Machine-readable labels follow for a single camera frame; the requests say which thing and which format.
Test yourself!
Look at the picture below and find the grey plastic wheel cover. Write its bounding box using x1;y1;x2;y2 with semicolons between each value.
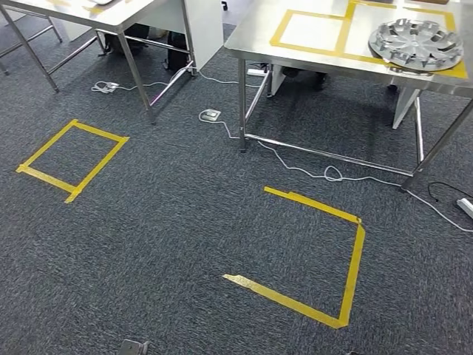
368;18;465;73

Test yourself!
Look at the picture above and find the steel workbench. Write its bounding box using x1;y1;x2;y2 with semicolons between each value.
223;0;473;193

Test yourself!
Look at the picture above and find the open yellow floor tape square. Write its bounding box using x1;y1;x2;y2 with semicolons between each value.
223;186;366;329

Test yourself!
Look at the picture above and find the black robot left foot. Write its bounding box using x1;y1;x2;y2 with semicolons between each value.
118;339;151;355

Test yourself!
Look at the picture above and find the steel table with white panel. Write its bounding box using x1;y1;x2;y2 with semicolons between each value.
0;0;224;126

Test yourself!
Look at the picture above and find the white floor cable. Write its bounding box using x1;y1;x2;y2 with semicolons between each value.
198;109;473;234

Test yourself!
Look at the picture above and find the thin white cable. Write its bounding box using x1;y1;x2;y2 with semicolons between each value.
91;61;196;95

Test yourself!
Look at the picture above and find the black floor cable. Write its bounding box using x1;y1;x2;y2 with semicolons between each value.
428;182;473;203

